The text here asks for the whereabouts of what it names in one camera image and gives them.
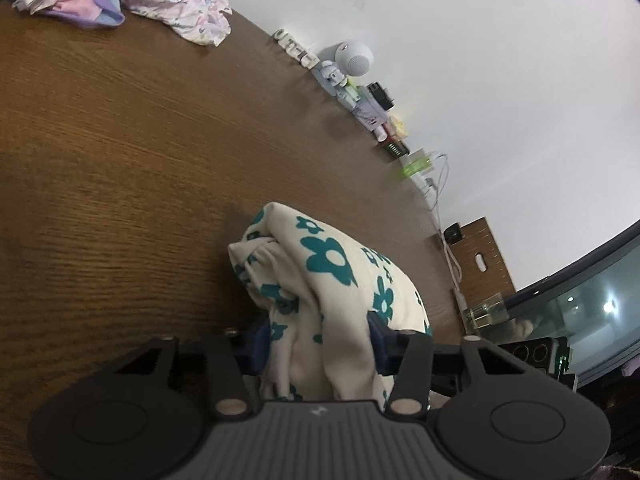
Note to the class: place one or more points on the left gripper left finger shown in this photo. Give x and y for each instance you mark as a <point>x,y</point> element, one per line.
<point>235,361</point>

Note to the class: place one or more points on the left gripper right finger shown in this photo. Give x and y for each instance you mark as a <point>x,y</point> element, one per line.
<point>407,357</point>

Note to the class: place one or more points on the cream green floral dress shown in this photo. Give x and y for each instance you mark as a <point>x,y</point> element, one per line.
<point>318,285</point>

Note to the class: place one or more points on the drinking glass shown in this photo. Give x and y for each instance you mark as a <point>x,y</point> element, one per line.
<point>490,312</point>

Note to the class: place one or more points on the wooden chair back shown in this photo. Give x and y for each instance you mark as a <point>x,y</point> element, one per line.
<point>484,272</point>

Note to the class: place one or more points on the small black clock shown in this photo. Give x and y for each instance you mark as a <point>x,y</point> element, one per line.
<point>453,234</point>

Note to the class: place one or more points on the white power strip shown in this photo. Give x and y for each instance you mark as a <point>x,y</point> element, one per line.
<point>431,192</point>

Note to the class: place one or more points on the green liquid bottle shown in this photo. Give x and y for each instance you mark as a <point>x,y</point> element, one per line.
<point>416,164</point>

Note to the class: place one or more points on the white astronaut figurine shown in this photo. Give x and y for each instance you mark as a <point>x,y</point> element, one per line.
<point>351,59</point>

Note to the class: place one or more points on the white letter block row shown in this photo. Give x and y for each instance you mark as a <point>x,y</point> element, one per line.
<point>294,49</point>

